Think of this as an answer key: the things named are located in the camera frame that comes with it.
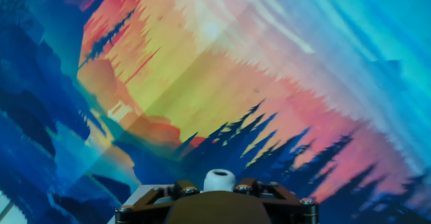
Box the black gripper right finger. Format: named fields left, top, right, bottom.
left=234, top=178, right=320, bottom=224

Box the colourful sunset forest cloth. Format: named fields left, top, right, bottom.
left=0, top=0, right=431, bottom=224

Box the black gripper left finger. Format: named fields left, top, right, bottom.
left=114, top=179, right=202, bottom=224

